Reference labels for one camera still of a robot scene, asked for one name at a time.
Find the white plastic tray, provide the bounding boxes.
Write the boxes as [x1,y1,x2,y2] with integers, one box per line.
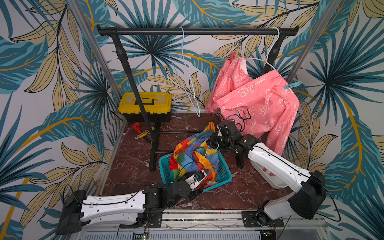
[251,161,288,189]

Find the light blue wire hanger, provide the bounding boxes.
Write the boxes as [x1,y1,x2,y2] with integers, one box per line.
[168,26,202,118]

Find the yellow handled tool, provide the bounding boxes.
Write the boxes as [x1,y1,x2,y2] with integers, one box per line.
[135,129,149,140]

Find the teal plastic basket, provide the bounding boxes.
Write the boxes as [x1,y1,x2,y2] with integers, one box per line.
[159,152,233,193]

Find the red handled tool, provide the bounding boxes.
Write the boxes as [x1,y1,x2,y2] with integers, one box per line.
[132,122,151,143]

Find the black clothes rack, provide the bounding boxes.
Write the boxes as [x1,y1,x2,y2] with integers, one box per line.
[96,24,300,172]

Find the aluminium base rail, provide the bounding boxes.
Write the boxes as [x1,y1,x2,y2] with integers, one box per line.
[71,210,331,240]

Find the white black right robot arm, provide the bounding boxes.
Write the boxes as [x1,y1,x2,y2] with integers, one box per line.
[207,120,327,227]

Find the red clothespin on pink jacket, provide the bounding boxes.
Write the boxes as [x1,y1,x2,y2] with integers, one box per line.
[229,51,237,63]

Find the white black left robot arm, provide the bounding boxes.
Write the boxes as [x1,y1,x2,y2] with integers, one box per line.
[56,181,206,235]

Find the teal clothespin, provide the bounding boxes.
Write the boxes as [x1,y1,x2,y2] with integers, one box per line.
[283,81,302,90]

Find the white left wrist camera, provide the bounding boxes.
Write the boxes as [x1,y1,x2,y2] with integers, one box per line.
[181,171,208,189]

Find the yellow black toolbox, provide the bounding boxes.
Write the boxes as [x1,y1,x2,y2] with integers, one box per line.
[118,92,172,123]

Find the rainbow striped jacket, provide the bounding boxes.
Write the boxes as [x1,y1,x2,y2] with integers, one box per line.
[169,122,220,186]

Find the pink hooded jacket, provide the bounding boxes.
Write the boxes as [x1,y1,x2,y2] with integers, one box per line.
[205,57,300,155]

